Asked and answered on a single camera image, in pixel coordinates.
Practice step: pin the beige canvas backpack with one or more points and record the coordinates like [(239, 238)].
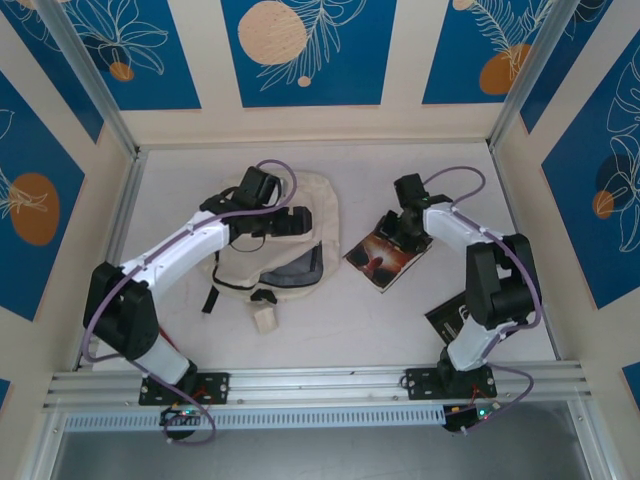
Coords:
[(320, 200)]

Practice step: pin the dark book fiery cover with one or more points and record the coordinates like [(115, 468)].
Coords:
[(380, 260)]

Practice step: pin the black book yellow title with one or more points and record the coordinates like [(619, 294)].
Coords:
[(447, 320)]

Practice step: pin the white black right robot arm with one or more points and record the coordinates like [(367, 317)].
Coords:
[(450, 225)]

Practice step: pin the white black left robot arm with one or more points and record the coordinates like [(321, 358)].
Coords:
[(180, 245)]

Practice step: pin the small circuit board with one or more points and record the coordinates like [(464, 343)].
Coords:
[(182, 415), (465, 417)]

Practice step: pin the aluminium table side rail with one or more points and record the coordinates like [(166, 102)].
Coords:
[(126, 210), (515, 220)]

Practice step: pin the aluminium frame post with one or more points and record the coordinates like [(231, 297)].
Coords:
[(530, 70), (87, 75)]

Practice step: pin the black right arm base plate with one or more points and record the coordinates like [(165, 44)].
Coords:
[(420, 382)]

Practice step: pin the aluminium mounting rail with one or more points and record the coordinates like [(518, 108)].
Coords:
[(310, 384)]

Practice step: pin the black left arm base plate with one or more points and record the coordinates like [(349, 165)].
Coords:
[(217, 387)]

